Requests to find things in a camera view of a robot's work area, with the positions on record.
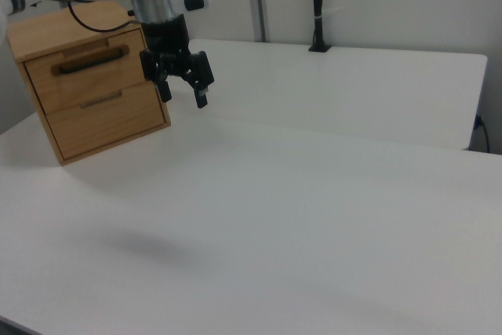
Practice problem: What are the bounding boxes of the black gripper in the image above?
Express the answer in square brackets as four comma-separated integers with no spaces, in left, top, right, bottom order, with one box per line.
[140,14,216,110]

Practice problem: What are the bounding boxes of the wooden drawer with plain notch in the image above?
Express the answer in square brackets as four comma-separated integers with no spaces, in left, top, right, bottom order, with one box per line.
[44,84,173,162]

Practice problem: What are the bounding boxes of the wooden drawer cabinet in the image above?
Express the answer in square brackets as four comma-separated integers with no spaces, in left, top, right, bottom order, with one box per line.
[6,0,173,166]

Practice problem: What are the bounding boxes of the wooden drawer with dark handle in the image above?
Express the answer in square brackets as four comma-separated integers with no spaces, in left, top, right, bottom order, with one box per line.
[24,28,160,114]

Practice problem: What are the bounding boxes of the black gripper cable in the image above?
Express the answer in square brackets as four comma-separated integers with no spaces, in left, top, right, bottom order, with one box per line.
[67,1,142,34]

